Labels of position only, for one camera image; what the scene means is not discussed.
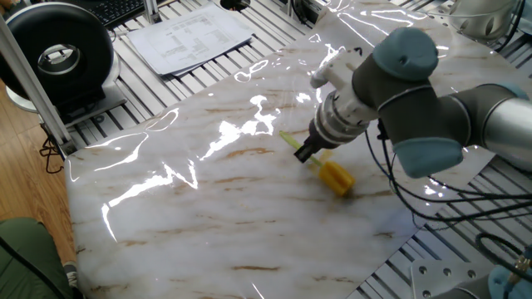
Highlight aluminium frame post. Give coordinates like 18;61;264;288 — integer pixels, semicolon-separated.
0;16;78;157

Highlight marble pattern table sheet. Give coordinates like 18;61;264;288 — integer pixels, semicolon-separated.
64;0;532;299

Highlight black keyboard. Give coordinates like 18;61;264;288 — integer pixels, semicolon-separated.
85;0;167;31

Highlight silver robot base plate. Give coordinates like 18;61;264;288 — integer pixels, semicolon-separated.
409;259;495;299

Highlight black floor cable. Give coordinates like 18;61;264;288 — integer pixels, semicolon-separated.
39;124;66;174

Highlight silver wrist sensor ring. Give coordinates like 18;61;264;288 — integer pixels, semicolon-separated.
313;91;371;146

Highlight black round object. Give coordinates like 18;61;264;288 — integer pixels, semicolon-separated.
219;0;252;12

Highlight slim aluminium post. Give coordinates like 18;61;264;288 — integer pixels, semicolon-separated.
142;0;164;25

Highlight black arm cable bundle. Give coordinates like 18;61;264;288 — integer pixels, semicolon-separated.
363;118;532;223

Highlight yellow sponge brush green handle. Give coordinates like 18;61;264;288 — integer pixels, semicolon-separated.
278;130;357;198

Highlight green trouser leg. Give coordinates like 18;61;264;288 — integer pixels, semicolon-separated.
0;218;76;299

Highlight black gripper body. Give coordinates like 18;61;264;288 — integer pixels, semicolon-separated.
306;119;342;153

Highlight black ring-shaped device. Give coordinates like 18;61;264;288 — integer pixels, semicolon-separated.
0;2;128;125

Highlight printed paper sheets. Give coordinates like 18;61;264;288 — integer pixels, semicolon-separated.
126;2;254;78

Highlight grey shoe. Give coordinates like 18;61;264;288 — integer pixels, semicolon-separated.
62;260;80;288

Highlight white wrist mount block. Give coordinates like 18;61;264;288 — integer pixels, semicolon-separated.
309;47;379;124

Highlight black cable with metal connector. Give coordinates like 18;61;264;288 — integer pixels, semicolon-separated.
475;232;532;292

